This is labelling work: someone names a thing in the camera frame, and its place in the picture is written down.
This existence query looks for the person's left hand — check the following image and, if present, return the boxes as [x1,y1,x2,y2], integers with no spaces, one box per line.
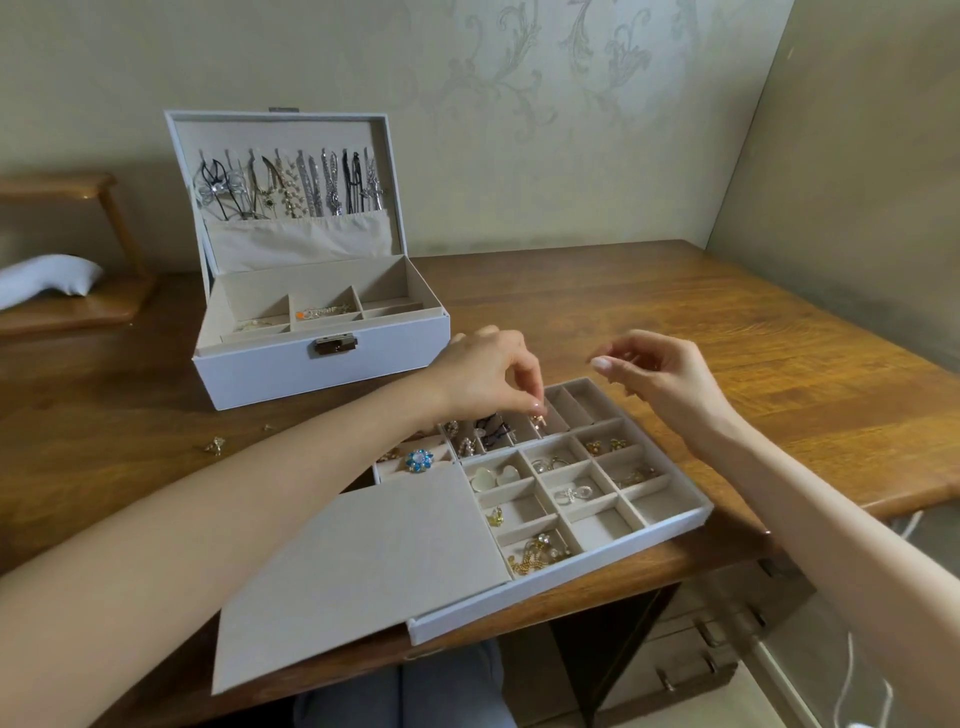
[423,324,549,429]

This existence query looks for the person's right hand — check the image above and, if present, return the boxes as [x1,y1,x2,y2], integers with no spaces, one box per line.
[590,330,744,461]

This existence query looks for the white cushion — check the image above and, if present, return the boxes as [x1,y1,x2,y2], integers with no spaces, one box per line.
[0,254,105,311]

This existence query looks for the wooden chair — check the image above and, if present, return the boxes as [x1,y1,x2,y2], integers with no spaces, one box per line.
[0,171,159,339]

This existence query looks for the person's right forearm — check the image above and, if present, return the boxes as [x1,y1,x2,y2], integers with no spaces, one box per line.
[693,416,960,680]

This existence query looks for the beige velvet tray cover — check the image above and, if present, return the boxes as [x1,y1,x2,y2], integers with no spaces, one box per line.
[211,462,514,696]

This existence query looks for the wooden drawer cabinet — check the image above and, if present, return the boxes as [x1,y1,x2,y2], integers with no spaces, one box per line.
[596,553,820,728]

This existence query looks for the white compartment jewelry tray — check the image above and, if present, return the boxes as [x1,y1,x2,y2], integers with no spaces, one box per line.
[372,377,714,647]

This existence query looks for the person's left forearm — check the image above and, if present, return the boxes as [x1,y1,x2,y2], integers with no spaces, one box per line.
[0,371,451,728]

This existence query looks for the white shell earrings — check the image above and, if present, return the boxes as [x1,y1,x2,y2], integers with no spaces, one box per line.
[471,464,523,493]

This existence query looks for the row of hanging necklaces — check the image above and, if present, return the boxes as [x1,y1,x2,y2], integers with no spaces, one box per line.
[193,146,391,223]

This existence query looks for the person's legs in jeans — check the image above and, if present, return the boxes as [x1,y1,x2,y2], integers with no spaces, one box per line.
[291,639,519,728]

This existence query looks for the white open jewelry box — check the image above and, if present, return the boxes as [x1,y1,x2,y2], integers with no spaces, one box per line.
[163,108,452,412]

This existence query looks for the black hair accessory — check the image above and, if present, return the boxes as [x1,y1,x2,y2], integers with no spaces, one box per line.
[471,414,520,453]

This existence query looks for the pile of gold jewelry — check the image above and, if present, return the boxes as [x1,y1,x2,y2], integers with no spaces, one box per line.
[507,531,574,578]

